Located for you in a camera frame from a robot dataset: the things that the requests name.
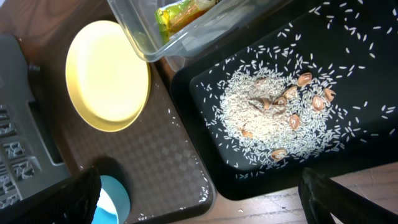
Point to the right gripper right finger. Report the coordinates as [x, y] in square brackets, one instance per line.
[323, 199]

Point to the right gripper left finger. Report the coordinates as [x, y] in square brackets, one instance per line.
[72, 200]

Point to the light blue bowl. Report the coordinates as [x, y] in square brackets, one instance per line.
[113, 205]

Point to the yellow plate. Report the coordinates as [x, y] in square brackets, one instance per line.
[107, 82]

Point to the green orange snack wrapper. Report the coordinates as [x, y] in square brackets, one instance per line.
[174, 17]

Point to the grey plastic dishwasher rack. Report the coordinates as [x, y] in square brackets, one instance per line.
[30, 160]

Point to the dark brown serving tray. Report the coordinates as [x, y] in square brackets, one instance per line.
[153, 158]

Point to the pile of rice scraps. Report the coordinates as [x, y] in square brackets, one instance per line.
[269, 116]

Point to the black rectangular tray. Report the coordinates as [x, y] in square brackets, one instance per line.
[367, 86]

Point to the clear plastic bin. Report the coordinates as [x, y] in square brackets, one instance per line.
[137, 19]

